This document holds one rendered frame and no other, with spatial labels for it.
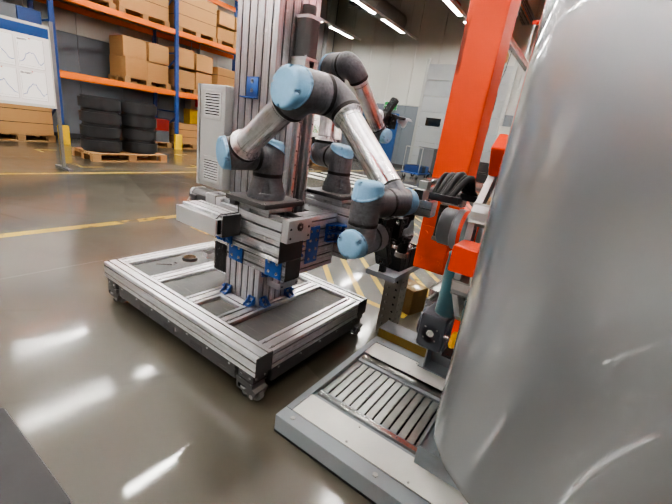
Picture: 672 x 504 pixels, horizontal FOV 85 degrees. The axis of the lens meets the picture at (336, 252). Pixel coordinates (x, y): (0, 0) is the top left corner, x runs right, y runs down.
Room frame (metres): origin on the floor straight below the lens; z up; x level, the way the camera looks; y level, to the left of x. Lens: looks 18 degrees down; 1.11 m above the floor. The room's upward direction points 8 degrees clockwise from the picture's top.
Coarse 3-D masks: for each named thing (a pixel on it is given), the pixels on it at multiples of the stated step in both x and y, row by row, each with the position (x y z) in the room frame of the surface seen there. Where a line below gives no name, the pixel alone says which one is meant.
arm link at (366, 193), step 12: (360, 180) 0.89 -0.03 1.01; (372, 180) 0.92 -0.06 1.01; (360, 192) 0.87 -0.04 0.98; (372, 192) 0.86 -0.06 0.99; (384, 192) 0.89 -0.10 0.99; (360, 204) 0.86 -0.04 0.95; (372, 204) 0.86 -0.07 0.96; (384, 204) 0.89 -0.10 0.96; (396, 204) 0.92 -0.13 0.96; (360, 216) 0.86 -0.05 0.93; (372, 216) 0.86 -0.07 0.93; (384, 216) 0.91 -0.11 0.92; (372, 228) 0.87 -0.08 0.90
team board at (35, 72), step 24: (0, 24) 4.96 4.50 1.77; (24, 24) 5.16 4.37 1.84; (48, 24) 5.40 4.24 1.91; (0, 48) 4.93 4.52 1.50; (24, 48) 5.14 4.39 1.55; (48, 48) 5.36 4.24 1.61; (0, 72) 4.91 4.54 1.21; (24, 72) 5.11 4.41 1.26; (48, 72) 5.34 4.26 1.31; (0, 96) 4.88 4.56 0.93; (24, 96) 5.09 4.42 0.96; (48, 96) 5.31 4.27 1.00
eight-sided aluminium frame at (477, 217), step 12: (492, 180) 1.02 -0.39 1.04; (480, 192) 0.99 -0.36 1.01; (480, 204) 0.96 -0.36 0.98; (480, 216) 0.94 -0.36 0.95; (468, 228) 0.95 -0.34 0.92; (468, 240) 0.95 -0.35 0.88; (480, 240) 0.93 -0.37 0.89; (456, 276) 0.95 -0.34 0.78; (456, 288) 0.95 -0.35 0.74; (468, 288) 0.93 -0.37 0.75; (456, 300) 0.99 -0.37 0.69; (456, 312) 1.05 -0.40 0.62
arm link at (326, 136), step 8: (328, 56) 1.94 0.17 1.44; (336, 56) 1.89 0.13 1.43; (320, 64) 1.96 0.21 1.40; (328, 64) 1.92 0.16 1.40; (328, 72) 1.92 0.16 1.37; (336, 72) 1.89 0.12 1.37; (344, 80) 1.96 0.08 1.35; (320, 120) 1.96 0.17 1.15; (328, 120) 1.93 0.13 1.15; (320, 128) 1.95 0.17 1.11; (328, 128) 1.93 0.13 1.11; (320, 136) 1.94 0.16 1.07; (328, 136) 1.93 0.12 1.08; (312, 144) 1.99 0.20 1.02; (320, 144) 1.92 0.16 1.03; (328, 144) 1.92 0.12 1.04; (312, 152) 1.96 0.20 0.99; (320, 152) 1.91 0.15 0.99; (312, 160) 1.97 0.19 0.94; (320, 160) 1.91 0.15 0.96
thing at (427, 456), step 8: (432, 424) 1.06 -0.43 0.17; (432, 432) 1.05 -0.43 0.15; (424, 440) 1.00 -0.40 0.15; (432, 440) 1.01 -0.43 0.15; (424, 448) 0.95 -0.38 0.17; (432, 448) 0.98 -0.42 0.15; (416, 456) 0.96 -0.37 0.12; (424, 456) 0.95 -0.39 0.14; (432, 456) 0.93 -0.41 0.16; (424, 464) 0.94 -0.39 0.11; (432, 464) 0.93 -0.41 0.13; (440, 464) 0.92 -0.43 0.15; (432, 472) 0.93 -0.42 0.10; (440, 472) 0.91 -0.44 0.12; (448, 480) 0.90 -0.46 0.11; (456, 488) 0.88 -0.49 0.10
